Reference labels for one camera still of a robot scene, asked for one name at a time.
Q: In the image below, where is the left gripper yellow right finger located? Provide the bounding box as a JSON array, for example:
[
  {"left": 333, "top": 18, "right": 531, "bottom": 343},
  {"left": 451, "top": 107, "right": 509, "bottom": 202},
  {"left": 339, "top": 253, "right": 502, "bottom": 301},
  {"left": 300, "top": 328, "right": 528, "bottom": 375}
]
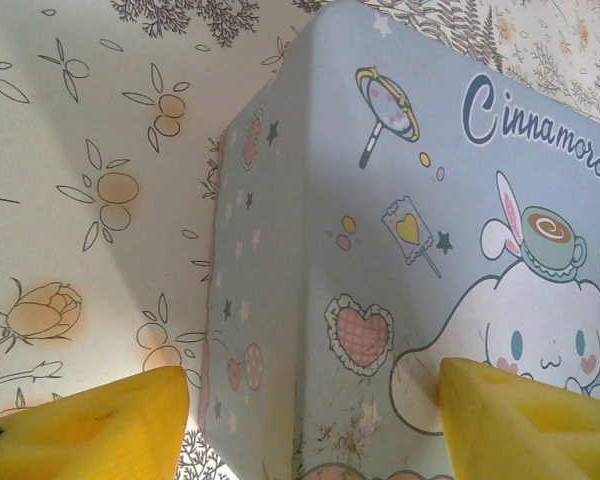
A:
[{"left": 437, "top": 355, "right": 600, "bottom": 480}]

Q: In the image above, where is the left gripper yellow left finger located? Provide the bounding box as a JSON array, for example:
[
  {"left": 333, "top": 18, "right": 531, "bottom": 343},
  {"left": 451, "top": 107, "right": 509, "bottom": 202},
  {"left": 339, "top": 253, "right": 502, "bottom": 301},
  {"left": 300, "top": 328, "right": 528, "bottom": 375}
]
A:
[{"left": 0, "top": 364, "right": 191, "bottom": 480}]

